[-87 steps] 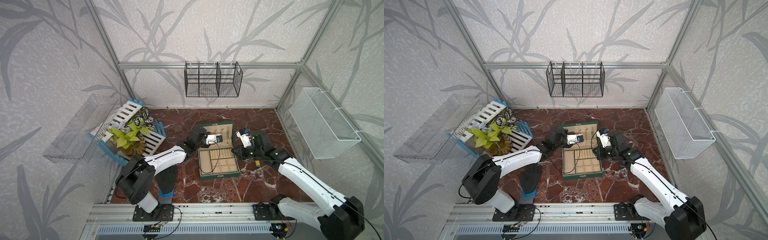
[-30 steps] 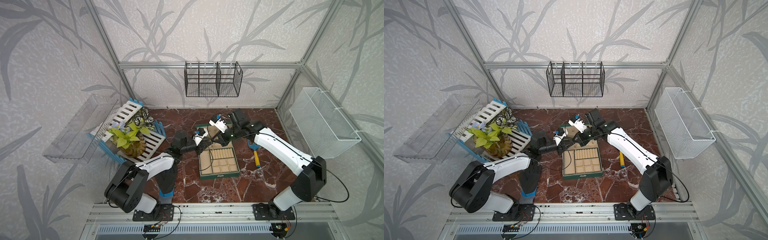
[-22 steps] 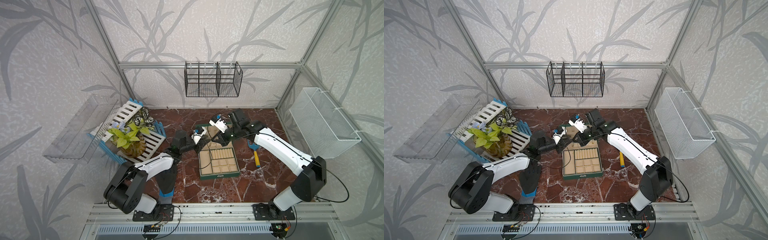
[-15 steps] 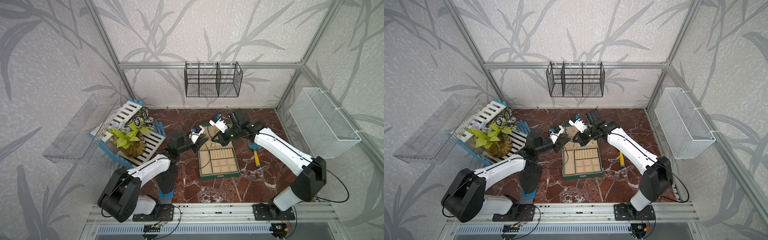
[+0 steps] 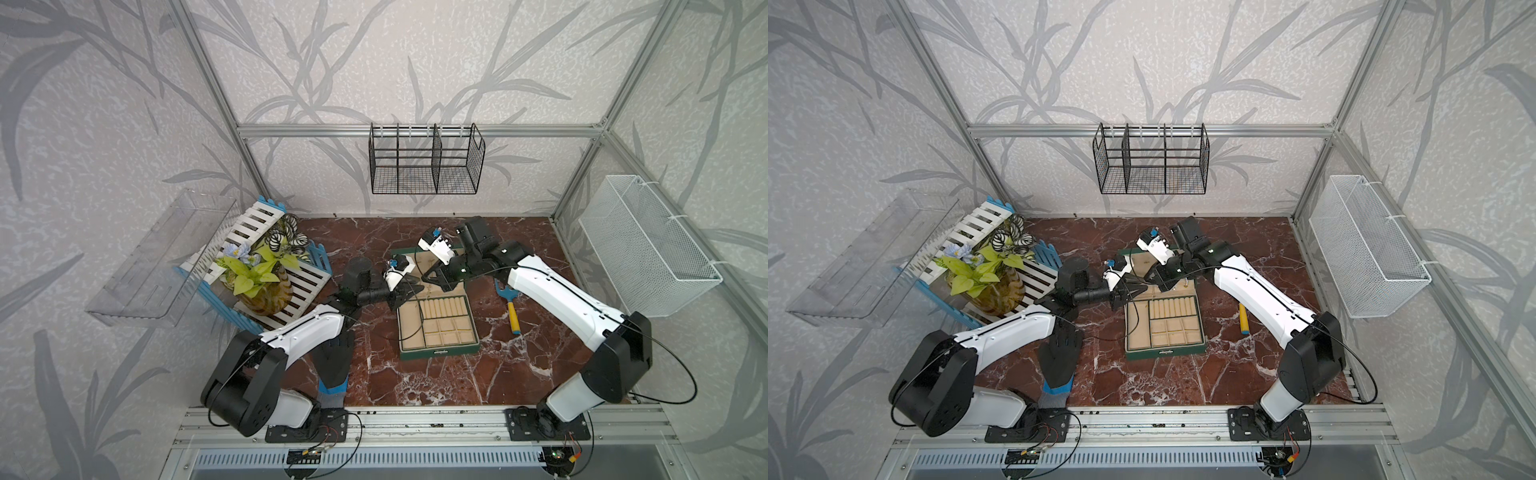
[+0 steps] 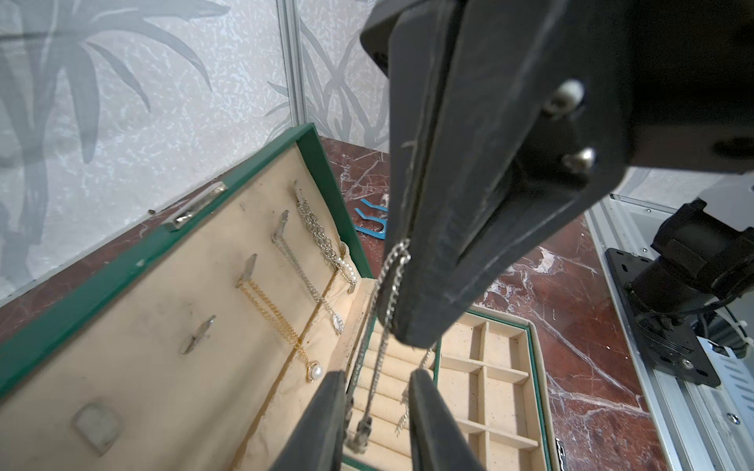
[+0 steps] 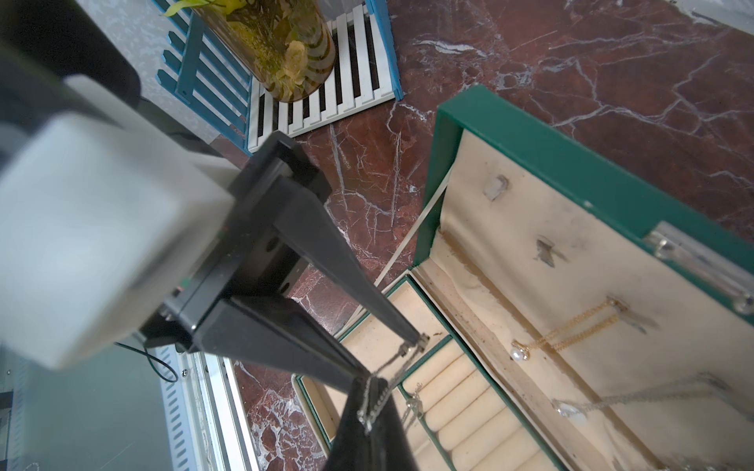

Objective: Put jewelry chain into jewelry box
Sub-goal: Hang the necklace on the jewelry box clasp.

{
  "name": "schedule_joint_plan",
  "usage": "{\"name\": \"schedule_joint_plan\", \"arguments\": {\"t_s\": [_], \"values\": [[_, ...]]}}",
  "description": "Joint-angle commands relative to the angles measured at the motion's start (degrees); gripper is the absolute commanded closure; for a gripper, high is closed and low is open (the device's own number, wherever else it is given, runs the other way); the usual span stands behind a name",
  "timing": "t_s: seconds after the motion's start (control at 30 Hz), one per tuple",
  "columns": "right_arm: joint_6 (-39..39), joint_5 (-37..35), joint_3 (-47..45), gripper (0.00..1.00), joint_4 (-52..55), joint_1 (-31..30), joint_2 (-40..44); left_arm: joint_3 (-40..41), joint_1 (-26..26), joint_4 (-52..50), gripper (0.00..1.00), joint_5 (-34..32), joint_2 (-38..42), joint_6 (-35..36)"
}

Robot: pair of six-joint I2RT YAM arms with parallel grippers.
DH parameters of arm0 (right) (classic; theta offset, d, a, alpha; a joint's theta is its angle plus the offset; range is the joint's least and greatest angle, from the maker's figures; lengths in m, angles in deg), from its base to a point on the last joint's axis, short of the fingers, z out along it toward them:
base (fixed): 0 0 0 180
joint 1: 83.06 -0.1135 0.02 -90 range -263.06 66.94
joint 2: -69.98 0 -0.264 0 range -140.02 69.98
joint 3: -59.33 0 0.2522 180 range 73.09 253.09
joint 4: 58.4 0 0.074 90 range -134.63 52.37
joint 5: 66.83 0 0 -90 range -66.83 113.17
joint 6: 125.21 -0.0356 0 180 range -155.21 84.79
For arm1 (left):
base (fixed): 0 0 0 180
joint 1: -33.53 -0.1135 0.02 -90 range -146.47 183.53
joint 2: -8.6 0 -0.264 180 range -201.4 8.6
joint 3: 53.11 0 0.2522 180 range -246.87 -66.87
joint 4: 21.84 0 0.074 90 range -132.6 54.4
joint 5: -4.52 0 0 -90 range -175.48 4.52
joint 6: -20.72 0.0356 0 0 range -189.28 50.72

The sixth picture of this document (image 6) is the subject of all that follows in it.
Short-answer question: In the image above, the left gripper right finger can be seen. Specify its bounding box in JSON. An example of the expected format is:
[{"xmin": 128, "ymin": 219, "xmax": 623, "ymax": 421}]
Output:
[{"xmin": 410, "ymin": 369, "xmax": 484, "ymax": 470}]

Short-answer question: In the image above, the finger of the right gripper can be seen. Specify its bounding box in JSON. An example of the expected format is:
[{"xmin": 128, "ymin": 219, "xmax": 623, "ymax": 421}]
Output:
[
  {"xmin": 395, "ymin": 1, "xmax": 630, "ymax": 347},
  {"xmin": 361, "ymin": 1, "xmax": 463, "ymax": 336}
]

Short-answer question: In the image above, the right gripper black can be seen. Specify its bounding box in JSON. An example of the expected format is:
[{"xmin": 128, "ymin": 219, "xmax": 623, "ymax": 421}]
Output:
[{"xmin": 620, "ymin": 1, "xmax": 753, "ymax": 174}]

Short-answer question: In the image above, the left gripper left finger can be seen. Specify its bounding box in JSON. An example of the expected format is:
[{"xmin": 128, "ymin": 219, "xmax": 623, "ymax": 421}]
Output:
[{"xmin": 270, "ymin": 371, "xmax": 346, "ymax": 470}]

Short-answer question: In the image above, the silver jewelry chain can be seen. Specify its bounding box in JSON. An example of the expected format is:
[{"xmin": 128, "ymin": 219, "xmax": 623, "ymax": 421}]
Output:
[{"xmin": 344, "ymin": 236, "xmax": 437, "ymax": 455}]

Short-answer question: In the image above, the green jewelry box beige lining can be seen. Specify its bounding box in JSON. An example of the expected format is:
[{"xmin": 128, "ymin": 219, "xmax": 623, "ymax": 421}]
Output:
[{"xmin": 1, "ymin": 126, "xmax": 557, "ymax": 470}]

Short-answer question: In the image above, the gold pearl pendant necklace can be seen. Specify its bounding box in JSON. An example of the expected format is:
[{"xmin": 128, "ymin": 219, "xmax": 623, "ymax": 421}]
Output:
[{"xmin": 234, "ymin": 252, "xmax": 325, "ymax": 384}]

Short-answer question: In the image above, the chunky silver chain necklace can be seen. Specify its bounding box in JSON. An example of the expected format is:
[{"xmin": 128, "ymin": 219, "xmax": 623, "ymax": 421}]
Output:
[{"xmin": 293, "ymin": 181, "xmax": 359, "ymax": 294}]

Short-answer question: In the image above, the blue garden fork yellow handle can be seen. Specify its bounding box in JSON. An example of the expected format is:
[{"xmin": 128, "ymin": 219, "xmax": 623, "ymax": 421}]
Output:
[{"xmin": 355, "ymin": 198, "xmax": 388, "ymax": 241}]

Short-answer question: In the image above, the thin silver pendant necklace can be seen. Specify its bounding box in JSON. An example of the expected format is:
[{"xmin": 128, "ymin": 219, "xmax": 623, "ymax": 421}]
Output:
[{"xmin": 270, "ymin": 210, "xmax": 347, "ymax": 337}]

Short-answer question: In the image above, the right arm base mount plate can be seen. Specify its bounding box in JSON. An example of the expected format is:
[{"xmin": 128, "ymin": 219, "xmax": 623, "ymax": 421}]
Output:
[{"xmin": 605, "ymin": 248, "xmax": 722, "ymax": 388}]

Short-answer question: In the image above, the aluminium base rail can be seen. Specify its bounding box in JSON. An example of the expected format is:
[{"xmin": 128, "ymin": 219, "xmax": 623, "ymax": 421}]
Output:
[{"xmin": 587, "ymin": 168, "xmax": 753, "ymax": 470}]

